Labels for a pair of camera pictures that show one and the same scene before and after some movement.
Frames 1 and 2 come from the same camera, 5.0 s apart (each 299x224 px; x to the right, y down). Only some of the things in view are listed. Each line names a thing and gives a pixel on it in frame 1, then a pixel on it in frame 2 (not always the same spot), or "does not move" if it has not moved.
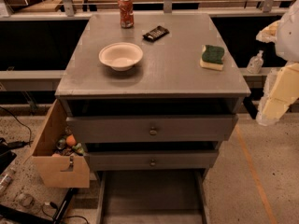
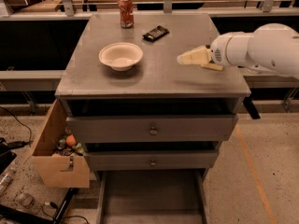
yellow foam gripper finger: x=281 y=90 to x=198 y=55
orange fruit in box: x=71 y=140 does not move
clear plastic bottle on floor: x=6 y=181 does not move
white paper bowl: x=121 y=56 does not move
